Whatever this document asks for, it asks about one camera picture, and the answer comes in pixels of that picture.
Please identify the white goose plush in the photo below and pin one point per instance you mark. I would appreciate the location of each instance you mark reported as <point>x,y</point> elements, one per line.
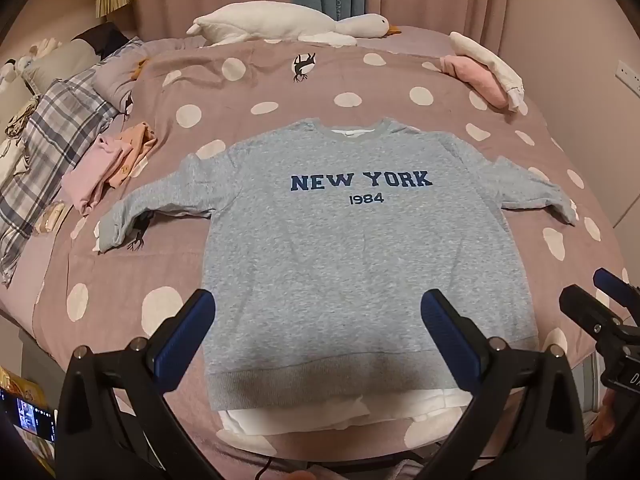
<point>265,22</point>

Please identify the grey printed sweatshirt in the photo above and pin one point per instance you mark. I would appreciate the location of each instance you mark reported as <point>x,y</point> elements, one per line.
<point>325,260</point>

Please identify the black phone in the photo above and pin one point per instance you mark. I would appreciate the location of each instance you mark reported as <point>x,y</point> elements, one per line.
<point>30,415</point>

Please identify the lavender bed sheet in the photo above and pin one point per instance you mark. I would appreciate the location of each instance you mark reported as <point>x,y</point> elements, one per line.
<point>420,37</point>

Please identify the pink polka-dot blanket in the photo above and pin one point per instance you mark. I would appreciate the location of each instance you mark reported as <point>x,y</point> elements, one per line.
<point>350,85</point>

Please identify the orange folded clothes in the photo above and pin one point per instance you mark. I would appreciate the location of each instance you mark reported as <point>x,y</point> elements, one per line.
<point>137,145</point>

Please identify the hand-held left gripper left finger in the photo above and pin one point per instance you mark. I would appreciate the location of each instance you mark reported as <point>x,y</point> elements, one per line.
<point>185,330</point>

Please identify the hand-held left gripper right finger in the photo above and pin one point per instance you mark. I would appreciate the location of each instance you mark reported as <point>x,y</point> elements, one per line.
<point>450,340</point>

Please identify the plaid grey pillow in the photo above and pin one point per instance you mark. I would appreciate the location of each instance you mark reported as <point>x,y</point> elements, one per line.
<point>50,135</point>

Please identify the yellow bag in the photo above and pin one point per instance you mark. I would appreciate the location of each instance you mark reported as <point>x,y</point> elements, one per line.
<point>17,380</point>

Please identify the pink folded garment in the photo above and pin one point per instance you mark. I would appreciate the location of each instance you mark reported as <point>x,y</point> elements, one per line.
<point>470,75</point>

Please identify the white folded garment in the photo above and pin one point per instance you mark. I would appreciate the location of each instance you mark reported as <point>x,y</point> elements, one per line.
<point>485,55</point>

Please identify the small beige packet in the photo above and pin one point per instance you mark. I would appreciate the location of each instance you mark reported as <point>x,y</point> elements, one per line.
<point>52,217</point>

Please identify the black and white plush toy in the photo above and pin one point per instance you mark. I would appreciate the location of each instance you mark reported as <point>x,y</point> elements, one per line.
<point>11,70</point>

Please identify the white wall socket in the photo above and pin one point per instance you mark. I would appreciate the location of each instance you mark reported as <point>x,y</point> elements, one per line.
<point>629,77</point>

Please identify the white printed cloth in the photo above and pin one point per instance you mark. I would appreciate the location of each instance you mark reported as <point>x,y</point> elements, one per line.
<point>15,135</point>

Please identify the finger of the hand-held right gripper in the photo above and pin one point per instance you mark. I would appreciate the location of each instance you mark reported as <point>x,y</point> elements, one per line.
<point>590,310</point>
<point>615,285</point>

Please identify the dark cloth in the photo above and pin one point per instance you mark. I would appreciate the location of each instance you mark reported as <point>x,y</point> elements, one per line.
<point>102,37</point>

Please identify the pale pink folded clothes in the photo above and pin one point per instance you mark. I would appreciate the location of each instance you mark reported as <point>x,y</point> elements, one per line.
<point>92,175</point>

